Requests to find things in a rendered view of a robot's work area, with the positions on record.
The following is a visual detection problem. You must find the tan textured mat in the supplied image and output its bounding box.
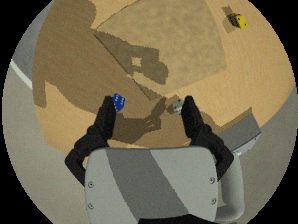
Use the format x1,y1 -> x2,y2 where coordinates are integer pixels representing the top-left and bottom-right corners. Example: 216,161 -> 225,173
93,0 -> 227,101

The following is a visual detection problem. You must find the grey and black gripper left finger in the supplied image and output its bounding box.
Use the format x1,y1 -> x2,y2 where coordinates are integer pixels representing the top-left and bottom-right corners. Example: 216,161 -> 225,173
64,96 -> 116,187

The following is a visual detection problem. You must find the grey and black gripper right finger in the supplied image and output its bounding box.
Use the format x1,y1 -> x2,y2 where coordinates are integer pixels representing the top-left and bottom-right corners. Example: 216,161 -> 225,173
181,95 -> 234,181

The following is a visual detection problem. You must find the blue die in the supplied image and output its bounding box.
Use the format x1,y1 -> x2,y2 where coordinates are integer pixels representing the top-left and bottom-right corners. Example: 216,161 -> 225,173
112,93 -> 125,113

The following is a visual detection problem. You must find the yellow die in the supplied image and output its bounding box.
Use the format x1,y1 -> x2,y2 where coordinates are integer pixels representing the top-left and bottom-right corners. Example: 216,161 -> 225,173
228,13 -> 247,29

